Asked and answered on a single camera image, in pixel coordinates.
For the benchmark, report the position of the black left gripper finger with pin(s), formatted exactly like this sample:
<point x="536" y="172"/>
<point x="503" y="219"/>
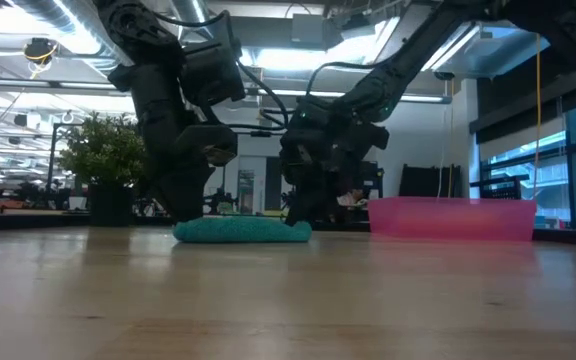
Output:
<point x="185" y="195"/>

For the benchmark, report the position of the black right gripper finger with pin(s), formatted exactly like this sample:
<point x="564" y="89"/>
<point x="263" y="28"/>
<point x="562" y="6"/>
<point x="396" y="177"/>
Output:
<point x="313" y="205"/>

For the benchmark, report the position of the teal microfiber towel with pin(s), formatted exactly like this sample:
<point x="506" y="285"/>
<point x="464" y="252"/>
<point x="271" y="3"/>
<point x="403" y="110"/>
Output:
<point x="243" y="230"/>

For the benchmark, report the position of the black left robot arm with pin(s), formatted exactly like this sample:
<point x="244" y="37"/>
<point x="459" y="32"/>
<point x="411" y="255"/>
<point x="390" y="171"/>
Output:
<point x="133" y="30"/>

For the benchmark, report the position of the black background robot arm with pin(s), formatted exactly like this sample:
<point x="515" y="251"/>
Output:
<point x="220" y="197"/>

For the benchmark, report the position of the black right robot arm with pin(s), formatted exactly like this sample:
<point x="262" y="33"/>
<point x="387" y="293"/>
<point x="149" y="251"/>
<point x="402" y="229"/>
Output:
<point x="408" y="65"/>

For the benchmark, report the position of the pink plastic basket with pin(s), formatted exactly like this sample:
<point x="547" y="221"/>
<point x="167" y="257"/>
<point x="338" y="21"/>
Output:
<point x="453" y="220"/>

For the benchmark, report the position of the person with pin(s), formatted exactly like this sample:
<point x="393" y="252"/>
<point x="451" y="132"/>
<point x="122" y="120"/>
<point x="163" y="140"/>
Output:
<point x="355" y="199"/>

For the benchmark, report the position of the black shelving unit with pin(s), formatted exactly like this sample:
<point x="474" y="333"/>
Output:
<point x="374" y="175"/>

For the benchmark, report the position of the green potted plant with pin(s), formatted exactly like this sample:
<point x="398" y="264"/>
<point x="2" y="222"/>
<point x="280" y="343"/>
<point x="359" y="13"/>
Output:
<point x="103" y="155"/>

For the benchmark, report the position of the black folded panels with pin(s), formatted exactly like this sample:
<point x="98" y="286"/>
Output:
<point x="418" y="180"/>

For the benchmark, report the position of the grey ceiling box unit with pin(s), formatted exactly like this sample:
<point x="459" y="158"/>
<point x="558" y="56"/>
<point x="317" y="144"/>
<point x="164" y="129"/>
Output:
<point x="313" y="32"/>

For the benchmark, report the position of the black round ceiling device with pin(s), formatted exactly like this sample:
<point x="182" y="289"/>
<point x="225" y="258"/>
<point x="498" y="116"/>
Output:
<point x="40" y="50"/>

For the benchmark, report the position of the black window blind box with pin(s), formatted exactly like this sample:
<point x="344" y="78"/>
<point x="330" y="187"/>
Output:
<point x="518" y="115"/>

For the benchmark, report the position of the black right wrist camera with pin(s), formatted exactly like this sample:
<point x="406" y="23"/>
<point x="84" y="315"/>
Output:
<point x="295" y="160"/>

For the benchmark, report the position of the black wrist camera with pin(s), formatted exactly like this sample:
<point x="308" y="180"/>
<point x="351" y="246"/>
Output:
<point x="295" y="160"/>
<point x="213" y="145"/>

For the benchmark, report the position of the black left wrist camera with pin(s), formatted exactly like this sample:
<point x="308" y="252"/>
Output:
<point x="213" y="145"/>

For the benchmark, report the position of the wall poster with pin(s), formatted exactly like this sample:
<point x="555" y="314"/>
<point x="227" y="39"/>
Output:
<point x="246" y="187"/>

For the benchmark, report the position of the black gantry frame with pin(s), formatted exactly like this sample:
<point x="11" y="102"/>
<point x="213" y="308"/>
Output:
<point x="260" y="134"/>
<point x="52" y="155"/>

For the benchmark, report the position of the black dome security camera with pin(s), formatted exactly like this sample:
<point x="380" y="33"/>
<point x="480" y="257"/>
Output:
<point x="444" y="75"/>

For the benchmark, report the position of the round silver air duct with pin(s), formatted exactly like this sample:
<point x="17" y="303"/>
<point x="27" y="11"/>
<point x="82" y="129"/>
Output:
<point x="190" y="6"/>

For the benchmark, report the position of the black aluminium table frame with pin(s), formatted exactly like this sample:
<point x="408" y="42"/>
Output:
<point x="43" y="221"/>

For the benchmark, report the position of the rectangular silver air duct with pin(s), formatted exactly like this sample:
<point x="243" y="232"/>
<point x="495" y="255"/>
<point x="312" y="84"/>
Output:
<point x="468" y="50"/>

